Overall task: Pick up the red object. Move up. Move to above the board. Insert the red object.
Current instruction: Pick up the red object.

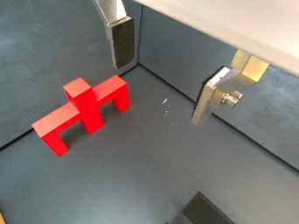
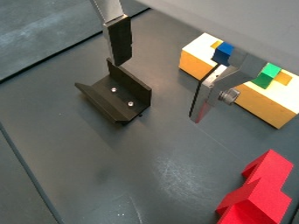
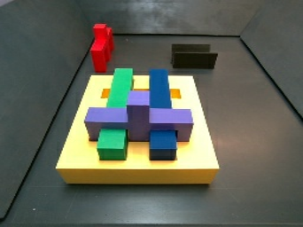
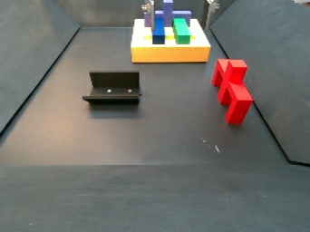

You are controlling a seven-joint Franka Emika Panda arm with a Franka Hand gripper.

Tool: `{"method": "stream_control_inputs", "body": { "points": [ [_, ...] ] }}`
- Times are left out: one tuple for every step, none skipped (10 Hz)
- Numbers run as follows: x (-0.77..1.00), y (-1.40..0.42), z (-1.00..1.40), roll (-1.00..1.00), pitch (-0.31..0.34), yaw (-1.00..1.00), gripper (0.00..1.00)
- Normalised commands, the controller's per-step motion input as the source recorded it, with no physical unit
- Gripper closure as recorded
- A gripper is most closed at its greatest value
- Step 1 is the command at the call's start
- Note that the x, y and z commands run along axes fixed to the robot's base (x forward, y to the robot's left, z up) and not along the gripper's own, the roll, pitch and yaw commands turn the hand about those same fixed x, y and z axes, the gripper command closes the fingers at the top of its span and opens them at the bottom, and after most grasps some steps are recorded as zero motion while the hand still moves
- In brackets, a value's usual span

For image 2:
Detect blue bar block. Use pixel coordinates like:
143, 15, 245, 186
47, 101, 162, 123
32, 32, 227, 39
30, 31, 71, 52
211, 42, 234, 67

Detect green bar block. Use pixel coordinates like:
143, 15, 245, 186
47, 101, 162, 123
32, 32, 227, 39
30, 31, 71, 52
251, 63, 282, 89

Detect red cross-shaped block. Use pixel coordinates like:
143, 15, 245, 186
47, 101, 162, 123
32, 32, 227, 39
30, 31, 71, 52
217, 150, 294, 224

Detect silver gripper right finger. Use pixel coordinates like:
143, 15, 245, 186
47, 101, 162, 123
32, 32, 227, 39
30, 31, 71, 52
190, 48, 267, 123

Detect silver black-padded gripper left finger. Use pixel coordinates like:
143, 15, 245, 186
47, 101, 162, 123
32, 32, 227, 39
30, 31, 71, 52
90, 0, 133, 67

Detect black metal bracket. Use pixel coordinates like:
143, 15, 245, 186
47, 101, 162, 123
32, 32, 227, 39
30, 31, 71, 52
75, 58, 153, 125

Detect yellow wooden board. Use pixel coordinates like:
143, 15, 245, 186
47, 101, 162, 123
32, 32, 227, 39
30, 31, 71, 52
179, 33, 299, 129

